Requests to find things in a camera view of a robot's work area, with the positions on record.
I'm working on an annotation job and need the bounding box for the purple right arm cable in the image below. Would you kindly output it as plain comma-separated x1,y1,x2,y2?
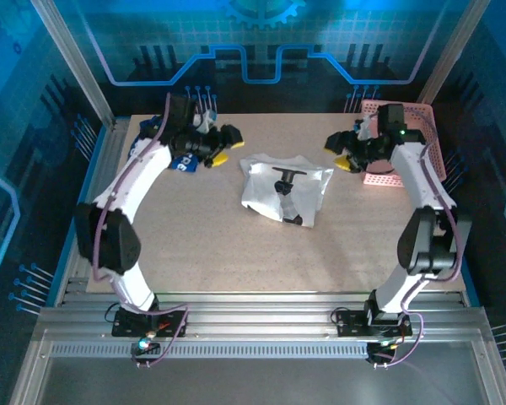
373,105,464,369

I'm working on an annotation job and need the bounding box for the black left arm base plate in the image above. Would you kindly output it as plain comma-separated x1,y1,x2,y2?
110,306,187,339

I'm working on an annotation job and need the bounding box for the left controller board with LED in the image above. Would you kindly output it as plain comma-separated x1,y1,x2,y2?
130,336,162,366

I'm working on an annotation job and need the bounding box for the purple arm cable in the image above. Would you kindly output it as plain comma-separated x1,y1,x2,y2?
373,105,464,369
91,92,191,369

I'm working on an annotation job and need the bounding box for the slotted aluminium cable duct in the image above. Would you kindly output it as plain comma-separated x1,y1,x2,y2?
49,340,371,360

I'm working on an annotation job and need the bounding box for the aluminium front frame rail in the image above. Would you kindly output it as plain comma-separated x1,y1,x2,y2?
36,289,493,343

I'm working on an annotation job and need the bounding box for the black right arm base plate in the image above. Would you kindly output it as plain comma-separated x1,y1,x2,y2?
336,309,413,339

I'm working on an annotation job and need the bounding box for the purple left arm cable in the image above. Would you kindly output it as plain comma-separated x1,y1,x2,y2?
91,92,191,369

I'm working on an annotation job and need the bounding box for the controller board with led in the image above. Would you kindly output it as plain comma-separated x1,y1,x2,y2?
130,336,162,366
365,338,396,366

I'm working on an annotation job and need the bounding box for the aluminium side frame rail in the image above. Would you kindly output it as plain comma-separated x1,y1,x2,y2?
53,117,131,305

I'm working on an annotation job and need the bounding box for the right controller board with LED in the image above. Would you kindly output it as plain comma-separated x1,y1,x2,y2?
365,338,396,366

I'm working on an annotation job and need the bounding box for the aluminium frame post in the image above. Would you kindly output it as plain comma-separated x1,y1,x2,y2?
30,0,116,127
417,0,493,105

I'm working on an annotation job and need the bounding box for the pink perforated plastic basket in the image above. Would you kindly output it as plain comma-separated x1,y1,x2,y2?
359,100,446,190

